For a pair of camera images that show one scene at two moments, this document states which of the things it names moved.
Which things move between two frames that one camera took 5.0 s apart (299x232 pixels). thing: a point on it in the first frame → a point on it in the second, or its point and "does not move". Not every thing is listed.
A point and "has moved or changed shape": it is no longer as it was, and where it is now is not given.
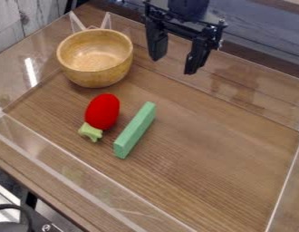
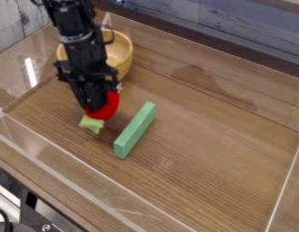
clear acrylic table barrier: (138, 148) does not move
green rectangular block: (136, 130) does not move
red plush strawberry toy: (101, 113) has moved or changed shape
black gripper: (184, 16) → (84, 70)
